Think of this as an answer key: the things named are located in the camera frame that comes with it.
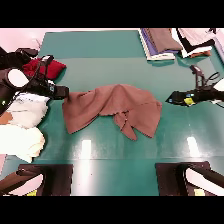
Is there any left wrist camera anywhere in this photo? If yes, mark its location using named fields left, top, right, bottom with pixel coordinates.
left=33, top=54, right=55, bottom=86

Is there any red garment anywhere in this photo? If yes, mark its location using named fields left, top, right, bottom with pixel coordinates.
left=21, top=57, right=67, bottom=81

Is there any pale garment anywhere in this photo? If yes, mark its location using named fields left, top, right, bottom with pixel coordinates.
left=178, top=28, right=216, bottom=46

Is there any grey garment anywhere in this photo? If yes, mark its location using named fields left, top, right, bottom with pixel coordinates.
left=146, top=28, right=184, bottom=54

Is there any cream garment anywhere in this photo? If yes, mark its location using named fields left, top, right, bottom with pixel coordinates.
left=0, top=124, right=46, bottom=164

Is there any black cable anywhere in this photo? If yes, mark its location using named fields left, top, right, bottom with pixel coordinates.
left=205, top=70, right=222, bottom=84

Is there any white garment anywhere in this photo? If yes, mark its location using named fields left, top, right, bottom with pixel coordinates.
left=5, top=92, right=51, bottom=130

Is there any brown shirt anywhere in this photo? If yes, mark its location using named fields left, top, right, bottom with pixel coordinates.
left=61, top=83, right=164, bottom=142

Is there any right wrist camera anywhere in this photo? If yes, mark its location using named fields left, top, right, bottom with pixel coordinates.
left=189, top=64, right=207, bottom=90

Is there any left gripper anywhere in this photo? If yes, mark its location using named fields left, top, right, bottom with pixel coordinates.
left=49, top=84, right=70, bottom=101

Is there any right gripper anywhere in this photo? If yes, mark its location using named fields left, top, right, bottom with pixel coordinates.
left=165, top=88, right=200, bottom=108

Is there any purple garment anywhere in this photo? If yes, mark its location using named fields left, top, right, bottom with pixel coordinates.
left=139, top=28, right=180, bottom=58

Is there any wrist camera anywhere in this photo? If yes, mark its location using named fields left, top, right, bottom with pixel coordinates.
left=33, top=54, right=55, bottom=86
left=189, top=64, right=207, bottom=90

